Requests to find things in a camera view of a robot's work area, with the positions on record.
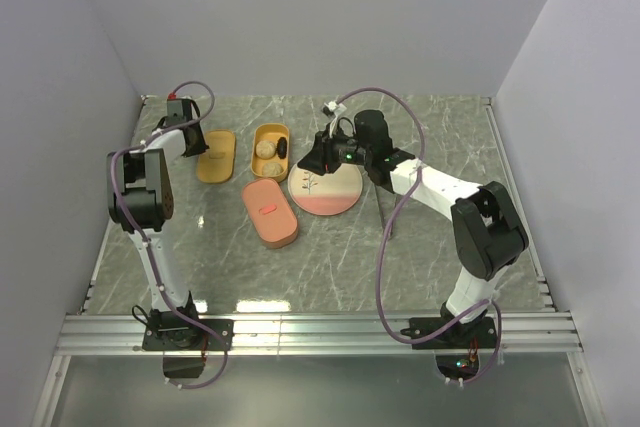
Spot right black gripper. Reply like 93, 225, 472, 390
298, 123, 372, 177

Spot orange lunch box lid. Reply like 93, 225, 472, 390
196, 129, 236, 184

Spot black sea cucumber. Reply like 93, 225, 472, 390
276, 137, 288, 159

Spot steamed bun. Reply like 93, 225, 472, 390
262, 162, 284, 178
255, 140, 276, 160

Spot orange lunch box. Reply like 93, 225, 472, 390
251, 123, 291, 182

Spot pink lunch box lid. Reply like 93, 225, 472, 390
241, 178, 298, 244

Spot pink lunch box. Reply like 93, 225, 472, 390
264, 230, 298, 249

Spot metal tongs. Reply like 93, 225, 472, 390
374, 186, 399, 230

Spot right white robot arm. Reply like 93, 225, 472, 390
297, 102, 529, 347

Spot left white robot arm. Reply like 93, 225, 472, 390
107, 94, 208, 350

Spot pink and cream plate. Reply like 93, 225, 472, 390
287, 164, 363, 216

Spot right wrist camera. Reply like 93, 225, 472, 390
322, 101, 346, 138

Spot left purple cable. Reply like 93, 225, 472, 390
110, 80, 230, 391

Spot purple cable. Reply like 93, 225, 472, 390
110, 80, 230, 391
337, 87, 502, 387

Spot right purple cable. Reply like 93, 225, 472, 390
337, 87, 502, 387

